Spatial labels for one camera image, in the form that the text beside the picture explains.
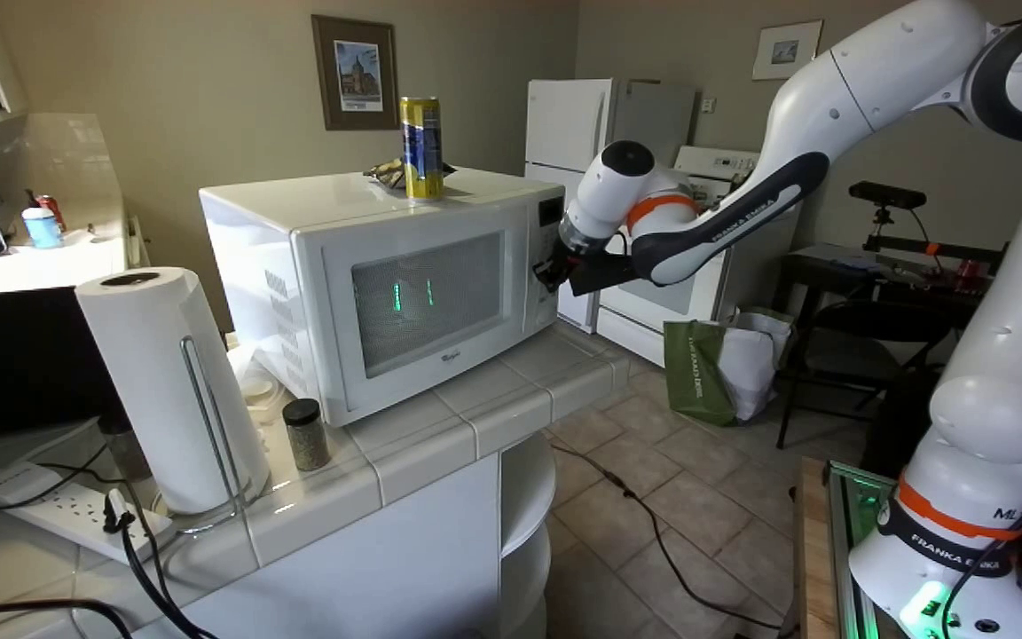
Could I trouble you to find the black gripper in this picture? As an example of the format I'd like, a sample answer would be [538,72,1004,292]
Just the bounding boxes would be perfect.
[532,229,659,299]

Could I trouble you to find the white microwave oven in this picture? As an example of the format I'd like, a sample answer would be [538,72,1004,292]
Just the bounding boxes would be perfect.
[198,162,570,428]

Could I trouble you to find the white refrigerator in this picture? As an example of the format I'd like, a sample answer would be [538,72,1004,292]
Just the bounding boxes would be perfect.
[522,74,702,182]

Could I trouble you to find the white kitchen stove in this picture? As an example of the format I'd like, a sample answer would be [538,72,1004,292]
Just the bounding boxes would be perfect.
[554,143,803,369]

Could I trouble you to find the green shopping bag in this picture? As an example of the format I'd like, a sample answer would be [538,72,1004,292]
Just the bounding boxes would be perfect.
[659,316,742,428]

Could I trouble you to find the yellow and blue can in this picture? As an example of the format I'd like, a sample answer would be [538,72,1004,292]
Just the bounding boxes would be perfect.
[398,93,447,203]

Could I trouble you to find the metal keys bunch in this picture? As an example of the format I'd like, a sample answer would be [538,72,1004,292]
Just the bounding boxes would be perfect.
[358,157,417,194]

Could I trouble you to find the white plastic bag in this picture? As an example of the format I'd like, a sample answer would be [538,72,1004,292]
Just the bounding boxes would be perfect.
[717,309,797,425]

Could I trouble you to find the white tiled kitchen counter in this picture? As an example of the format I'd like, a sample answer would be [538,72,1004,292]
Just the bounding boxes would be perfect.
[0,322,635,639]

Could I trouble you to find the small jar black lid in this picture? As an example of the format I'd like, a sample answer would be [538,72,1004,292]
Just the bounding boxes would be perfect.
[281,394,333,477]

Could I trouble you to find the black side table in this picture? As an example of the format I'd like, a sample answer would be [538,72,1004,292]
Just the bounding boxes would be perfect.
[775,240,1013,454]

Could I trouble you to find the metal paper towel holder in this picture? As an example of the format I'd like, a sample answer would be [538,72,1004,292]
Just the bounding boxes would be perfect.
[154,333,279,524]

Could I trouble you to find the orange and black clamps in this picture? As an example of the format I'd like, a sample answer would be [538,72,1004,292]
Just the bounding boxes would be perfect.
[864,229,1000,288]

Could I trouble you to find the wooden table edge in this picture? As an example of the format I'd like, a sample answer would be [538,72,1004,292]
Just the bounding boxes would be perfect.
[792,454,853,639]

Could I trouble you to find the white paper towel roll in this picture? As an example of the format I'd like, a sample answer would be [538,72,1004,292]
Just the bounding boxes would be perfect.
[72,261,273,519]

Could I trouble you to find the black monitor screen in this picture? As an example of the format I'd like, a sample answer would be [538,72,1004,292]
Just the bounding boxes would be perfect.
[0,280,133,451]

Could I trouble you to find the white power strip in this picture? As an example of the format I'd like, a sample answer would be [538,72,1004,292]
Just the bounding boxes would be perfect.
[0,456,173,568]

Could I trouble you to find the black floor cable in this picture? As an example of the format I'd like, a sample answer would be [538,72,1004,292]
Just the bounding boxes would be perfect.
[547,435,797,636]

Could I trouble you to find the dark framed wall picture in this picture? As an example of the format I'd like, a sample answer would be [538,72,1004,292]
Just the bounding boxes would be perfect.
[308,9,406,136]

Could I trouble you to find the light framed wall picture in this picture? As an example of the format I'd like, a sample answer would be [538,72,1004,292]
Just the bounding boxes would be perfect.
[751,19,829,85]

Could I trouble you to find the black camera on stand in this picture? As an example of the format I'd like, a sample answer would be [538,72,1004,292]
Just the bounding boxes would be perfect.
[844,178,929,259]

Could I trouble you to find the green metal frame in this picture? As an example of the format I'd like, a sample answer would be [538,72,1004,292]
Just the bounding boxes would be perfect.
[829,456,901,639]

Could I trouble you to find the black power strip cable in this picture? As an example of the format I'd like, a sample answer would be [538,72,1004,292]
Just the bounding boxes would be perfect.
[0,435,219,639]

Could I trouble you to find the black thick cable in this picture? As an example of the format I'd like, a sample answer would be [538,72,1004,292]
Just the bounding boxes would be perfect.
[0,596,140,639]

